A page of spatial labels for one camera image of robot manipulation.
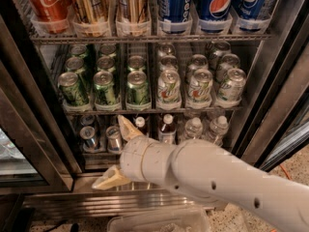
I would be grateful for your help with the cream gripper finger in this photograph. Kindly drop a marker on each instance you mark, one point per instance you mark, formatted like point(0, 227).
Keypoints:
point(111, 178)
point(127, 129)

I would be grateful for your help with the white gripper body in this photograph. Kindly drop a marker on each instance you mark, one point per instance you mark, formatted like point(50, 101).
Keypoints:
point(132, 157)

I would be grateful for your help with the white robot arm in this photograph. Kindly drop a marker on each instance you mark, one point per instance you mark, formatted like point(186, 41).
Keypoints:
point(204, 172)

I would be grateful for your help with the silver can bottom front right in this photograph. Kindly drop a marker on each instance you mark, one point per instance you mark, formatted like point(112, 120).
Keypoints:
point(114, 140)

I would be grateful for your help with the silver can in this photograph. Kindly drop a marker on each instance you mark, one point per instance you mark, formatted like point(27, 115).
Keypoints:
point(88, 120)
point(114, 140)
point(89, 137)

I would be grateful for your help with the silver can bottom front left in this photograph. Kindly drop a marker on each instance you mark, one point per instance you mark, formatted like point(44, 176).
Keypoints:
point(89, 137)

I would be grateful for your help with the silver can bottom back left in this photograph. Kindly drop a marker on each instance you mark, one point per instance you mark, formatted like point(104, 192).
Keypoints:
point(88, 120)

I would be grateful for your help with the white diet can front left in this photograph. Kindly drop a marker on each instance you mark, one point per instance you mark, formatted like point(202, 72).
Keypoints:
point(168, 86)

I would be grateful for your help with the white diet can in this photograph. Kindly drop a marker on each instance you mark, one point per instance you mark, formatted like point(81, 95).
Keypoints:
point(217, 50)
point(168, 86)
point(232, 85)
point(165, 49)
point(200, 84)

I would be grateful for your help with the green can second-row right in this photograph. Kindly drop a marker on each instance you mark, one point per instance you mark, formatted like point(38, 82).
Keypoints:
point(136, 63)

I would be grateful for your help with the fridge glass door left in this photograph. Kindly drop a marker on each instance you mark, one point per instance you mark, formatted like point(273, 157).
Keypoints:
point(20, 123)

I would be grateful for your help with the fridge glass door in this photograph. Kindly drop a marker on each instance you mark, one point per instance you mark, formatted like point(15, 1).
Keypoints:
point(20, 123)
point(284, 130)

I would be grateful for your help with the white diet can second-row left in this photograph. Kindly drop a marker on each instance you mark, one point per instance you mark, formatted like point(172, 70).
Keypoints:
point(168, 61)

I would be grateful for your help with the white diet can second-row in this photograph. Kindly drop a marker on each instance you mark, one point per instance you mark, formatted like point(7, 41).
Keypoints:
point(168, 61)
point(197, 62)
point(227, 61)

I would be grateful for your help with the white diet can front middle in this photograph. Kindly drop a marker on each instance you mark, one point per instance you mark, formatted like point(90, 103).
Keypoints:
point(200, 84)

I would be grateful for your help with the green can second-row left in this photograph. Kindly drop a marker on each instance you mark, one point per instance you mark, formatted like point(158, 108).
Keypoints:
point(77, 65)

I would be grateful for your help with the white diet can back left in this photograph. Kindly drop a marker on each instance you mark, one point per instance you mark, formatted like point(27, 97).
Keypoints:
point(165, 49)

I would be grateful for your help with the white diet can second-row middle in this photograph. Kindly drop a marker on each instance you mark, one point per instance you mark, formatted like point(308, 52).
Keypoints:
point(197, 62)

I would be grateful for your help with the white diet can front right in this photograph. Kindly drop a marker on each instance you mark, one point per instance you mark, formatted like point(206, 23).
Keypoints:
point(232, 85)

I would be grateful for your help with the stainless steel fridge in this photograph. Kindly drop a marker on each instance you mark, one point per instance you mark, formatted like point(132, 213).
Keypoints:
point(267, 64)

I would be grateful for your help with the white diet can second-row right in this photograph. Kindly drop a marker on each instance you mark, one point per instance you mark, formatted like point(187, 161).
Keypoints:
point(227, 61)

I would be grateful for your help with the white diet can back right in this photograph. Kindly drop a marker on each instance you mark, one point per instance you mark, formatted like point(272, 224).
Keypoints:
point(217, 50)

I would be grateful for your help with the gold can right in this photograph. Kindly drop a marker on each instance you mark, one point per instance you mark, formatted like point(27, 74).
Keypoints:
point(133, 16)

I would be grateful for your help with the gold can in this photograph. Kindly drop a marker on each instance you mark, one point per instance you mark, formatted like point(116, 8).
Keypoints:
point(91, 17)
point(133, 16)

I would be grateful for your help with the gold can left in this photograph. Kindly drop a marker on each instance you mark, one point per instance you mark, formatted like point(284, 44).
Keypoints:
point(91, 17)

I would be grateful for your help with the blue Pepsi can left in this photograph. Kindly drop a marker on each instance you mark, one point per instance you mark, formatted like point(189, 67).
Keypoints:
point(173, 15)

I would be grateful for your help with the blue pepsi can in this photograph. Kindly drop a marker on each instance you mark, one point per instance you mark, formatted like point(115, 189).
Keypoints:
point(173, 15)
point(250, 11)
point(214, 15)

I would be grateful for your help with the red Coca-Cola can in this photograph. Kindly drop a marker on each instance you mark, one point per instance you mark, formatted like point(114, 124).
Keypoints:
point(51, 14)

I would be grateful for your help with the fridge glass door right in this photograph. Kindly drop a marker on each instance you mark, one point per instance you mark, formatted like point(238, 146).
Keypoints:
point(284, 130)

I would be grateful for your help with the blue Pepsi can middle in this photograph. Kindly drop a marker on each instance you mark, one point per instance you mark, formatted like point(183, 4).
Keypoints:
point(214, 15)

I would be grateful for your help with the blue Pepsi can right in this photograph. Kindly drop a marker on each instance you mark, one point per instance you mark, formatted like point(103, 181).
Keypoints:
point(250, 11)

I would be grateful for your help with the brown tea bottle left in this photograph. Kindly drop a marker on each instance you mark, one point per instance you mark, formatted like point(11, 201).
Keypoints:
point(142, 124)

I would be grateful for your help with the brown tea bottle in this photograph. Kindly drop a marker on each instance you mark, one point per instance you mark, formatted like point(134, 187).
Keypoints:
point(167, 129)
point(142, 124)

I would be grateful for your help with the brown tea bottle right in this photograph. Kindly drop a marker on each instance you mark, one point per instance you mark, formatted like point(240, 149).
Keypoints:
point(167, 129)

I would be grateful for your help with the clear water bottle left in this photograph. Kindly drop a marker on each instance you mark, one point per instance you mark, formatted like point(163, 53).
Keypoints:
point(193, 129)

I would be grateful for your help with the clear water bottle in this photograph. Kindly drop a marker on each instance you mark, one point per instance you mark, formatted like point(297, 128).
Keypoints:
point(217, 129)
point(193, 129)

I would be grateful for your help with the clear water bottle right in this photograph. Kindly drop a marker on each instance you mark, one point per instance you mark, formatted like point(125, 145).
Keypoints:
point(217, 129)

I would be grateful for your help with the clear plastic bin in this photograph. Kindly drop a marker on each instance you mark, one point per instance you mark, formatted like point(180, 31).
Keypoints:
point(185, 219)

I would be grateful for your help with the middle wire shelf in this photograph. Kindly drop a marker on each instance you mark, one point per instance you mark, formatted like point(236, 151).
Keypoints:
point(150, 111)

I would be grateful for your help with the wire shelf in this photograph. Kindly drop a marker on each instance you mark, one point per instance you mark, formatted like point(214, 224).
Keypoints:
point(150, 111)
point(151, 38)

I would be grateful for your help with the top wire shelf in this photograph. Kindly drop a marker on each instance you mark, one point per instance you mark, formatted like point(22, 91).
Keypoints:
point(151, 38)

